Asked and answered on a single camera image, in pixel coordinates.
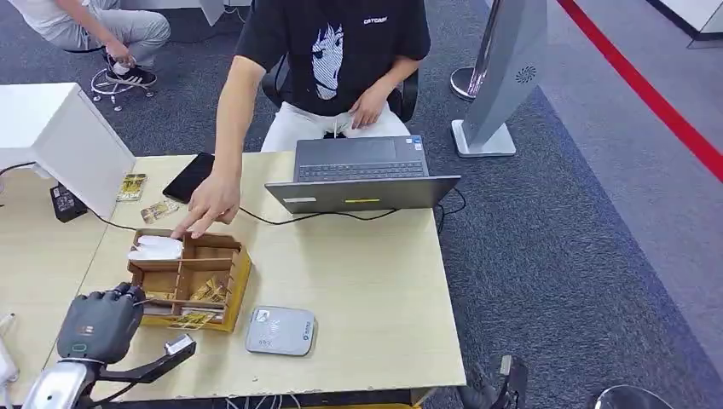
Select seated person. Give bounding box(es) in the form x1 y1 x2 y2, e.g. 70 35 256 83
169 0 432 241

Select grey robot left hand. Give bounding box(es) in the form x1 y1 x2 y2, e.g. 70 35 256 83
56 282 147 366

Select person's right hand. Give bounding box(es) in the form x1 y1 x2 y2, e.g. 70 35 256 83
170 171 243 241

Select black power adapter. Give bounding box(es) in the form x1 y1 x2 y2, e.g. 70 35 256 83
49 181 90 224

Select red floor tape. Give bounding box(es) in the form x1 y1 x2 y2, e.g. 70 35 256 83
556 0 723 183

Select round chrome stand base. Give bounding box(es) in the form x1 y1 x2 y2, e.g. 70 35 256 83
449 66 484 103

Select white cloth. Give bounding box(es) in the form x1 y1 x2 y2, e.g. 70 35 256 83
127 234 185 262

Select gold cards lying flat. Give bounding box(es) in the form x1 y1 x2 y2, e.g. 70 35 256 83
166 310 218 331

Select grey standing kiosk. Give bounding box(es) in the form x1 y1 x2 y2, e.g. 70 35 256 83
450 0 549 158

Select grey laptop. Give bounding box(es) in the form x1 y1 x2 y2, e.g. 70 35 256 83
263 134 462 216

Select black laptop cable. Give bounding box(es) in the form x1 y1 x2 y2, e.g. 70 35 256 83
237 187 468 227

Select chrome stool base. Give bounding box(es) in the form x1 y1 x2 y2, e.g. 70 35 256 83
90 66 156 112

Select white cables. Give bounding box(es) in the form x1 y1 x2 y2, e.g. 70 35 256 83
225 394 300 409

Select black smartphone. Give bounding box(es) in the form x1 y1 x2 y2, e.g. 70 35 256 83
162 152 217 205

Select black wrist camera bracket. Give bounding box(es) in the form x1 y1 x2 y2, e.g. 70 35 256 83
95 337 198 386

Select grey card reader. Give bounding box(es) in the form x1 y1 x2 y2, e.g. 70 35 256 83
244 305 317 358

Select round dark glossy object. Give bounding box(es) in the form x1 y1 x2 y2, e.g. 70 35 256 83
593 384 679 409

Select person's left hand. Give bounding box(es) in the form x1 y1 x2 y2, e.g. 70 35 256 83
349 84 394 131

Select wooden card box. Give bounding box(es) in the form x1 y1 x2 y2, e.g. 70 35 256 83
124 228 253 334

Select person on stool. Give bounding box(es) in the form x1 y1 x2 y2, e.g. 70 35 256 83
8 0 171 87

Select black adapter cable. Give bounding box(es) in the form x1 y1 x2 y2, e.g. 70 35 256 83
85 205 140 233

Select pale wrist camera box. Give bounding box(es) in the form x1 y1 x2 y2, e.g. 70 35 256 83
165 334 196 357

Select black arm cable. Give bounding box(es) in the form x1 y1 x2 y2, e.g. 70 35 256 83
76 379 140 409

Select gold cards standing upright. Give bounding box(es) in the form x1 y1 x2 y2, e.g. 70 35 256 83
188 276 230 305

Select white plastic object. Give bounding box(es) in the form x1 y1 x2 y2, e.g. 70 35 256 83
0 313 20 409

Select white furniture with dark edge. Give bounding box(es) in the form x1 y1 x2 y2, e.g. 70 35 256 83
646 0 723 49

